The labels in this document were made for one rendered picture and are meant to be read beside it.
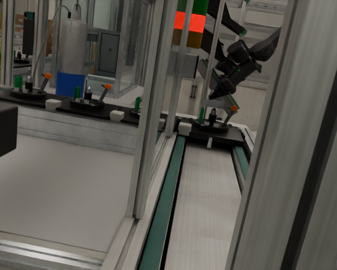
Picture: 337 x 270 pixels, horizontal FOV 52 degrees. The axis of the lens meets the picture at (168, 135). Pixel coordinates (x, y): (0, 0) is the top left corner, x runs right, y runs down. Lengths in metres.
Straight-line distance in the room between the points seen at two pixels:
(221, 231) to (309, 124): 0.53
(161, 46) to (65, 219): 0.44
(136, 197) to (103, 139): 0.65
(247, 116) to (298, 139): 5.30
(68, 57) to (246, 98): 3.86
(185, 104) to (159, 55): 4.93
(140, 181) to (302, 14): 0.44
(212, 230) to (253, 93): 4.82
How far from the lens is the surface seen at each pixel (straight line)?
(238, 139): 1.26
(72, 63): 1.99
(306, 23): 0.22
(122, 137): 1.23
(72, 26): 1.98
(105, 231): 0.77
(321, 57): 0.22
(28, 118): 1.33
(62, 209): 0.84
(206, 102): 1.33
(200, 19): 1.11
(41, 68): 2.35
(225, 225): 0.76
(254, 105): 5.51
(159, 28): 0.54
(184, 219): 0.74
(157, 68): 0.55
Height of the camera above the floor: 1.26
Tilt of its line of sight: 15 degrees down
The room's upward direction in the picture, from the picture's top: 9 degrees clockwise
